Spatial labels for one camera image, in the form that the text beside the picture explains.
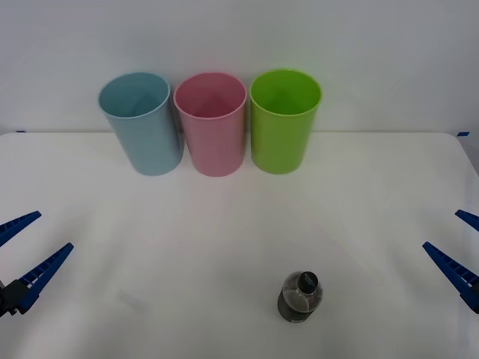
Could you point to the dark plastic bottle black cap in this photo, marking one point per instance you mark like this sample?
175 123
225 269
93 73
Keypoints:
299 303

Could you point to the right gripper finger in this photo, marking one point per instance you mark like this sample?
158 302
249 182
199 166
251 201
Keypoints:
469 218
454 270

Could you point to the pale blue plastic bin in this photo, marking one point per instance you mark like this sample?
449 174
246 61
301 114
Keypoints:
147 142

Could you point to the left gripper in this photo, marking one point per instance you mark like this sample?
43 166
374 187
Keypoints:
2 299

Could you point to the pink plastic bin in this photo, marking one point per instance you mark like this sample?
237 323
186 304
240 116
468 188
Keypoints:
217 146

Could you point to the green plastic bin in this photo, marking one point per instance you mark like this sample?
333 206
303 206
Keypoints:
278 142

